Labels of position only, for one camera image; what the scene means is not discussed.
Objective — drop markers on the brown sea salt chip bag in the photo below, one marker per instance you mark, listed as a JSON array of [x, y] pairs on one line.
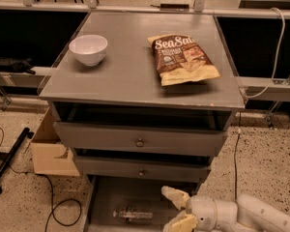
[[180, 59]]

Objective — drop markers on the grey top drawer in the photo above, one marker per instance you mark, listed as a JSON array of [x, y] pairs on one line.
[[141, 139]]

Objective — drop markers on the cardboard box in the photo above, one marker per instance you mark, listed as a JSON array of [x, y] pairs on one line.
[[49, 155]]

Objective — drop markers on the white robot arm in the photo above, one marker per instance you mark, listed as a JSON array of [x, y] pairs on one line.
[[249, 214]]

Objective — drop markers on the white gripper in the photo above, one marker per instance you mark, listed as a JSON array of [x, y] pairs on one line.
[[201, 209]]

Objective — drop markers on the grey drawer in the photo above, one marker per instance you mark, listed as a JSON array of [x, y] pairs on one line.
[[141, 139], [113, 193], [143, 169]]

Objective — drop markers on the black flat device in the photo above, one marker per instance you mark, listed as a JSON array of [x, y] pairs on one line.
[[174, 7]]

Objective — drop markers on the clear plastic water bottle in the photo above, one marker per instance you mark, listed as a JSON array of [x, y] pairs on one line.
[[133, 215]]

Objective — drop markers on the grey middle drawer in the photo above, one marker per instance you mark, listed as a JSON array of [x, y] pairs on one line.
[[143, 169]]

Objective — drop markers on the black metal pole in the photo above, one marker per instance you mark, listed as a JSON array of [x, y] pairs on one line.
[[7, 159]]

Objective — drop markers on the white bowl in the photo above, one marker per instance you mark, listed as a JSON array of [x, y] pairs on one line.
[[89, 49]]

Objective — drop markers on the grey bottom drawer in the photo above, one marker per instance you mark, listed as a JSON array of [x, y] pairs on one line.
[[113, 193]]

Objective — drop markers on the black bag on rail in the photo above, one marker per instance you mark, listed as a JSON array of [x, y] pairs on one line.
[[12, 65]]

